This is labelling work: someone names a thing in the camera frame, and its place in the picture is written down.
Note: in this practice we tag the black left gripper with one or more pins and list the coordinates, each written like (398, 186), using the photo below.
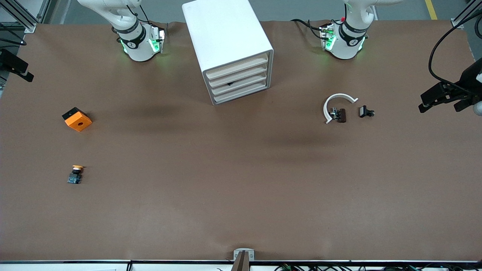
(468, 81)

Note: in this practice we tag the white plastic drawer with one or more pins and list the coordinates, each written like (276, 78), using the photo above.
(237, 64)
(243, 94)
(249, 81)
(238, 74)

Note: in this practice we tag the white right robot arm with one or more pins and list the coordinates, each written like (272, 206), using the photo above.
(139, 49)

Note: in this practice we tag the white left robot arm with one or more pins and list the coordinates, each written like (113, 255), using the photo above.
(346, 49)

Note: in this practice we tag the white drawer cabinet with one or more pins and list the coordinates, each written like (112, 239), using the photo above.
(222, 34)

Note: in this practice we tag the small black clip component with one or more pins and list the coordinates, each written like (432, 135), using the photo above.
(363, 111)

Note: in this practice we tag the white curved plastic part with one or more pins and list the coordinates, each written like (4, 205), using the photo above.
(340, 95)

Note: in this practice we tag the small brown black component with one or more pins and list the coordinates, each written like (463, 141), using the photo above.
(341, 115)

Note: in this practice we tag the base panel with green light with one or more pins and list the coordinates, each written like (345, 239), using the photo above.
(158, 37)

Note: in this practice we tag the brown table mat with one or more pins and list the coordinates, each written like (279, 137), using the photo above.
(241, 180)

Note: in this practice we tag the aluminium frame post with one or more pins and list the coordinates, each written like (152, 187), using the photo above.
(22, 19)
(461, 17)

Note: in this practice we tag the orange button enclosure box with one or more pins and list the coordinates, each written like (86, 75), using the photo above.
(79, 122)

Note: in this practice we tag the yellow push button switch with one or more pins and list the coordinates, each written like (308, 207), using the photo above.
(75, 177)

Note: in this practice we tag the grey metal bracket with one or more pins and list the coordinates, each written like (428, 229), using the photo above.
(237, 253)

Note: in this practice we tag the brown camera post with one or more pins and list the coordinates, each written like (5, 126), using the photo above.
(241, 263)

